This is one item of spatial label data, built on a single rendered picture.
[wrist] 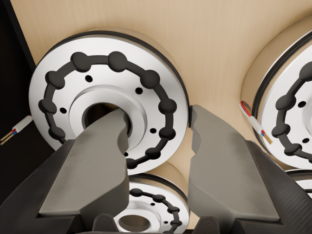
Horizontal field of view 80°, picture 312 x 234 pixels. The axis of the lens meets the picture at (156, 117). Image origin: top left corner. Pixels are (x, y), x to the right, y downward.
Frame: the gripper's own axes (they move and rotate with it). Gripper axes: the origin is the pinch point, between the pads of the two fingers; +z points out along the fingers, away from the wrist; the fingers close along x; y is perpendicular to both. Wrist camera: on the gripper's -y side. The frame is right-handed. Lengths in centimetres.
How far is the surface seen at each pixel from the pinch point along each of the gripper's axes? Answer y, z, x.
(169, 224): 11.8, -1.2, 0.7
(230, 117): 1.9, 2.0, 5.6
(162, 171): 6.5, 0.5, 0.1
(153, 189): 6.8, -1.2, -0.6
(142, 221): 12.4, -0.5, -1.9
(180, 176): 8.1, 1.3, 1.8
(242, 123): 2.5, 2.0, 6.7
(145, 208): 8.9, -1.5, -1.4
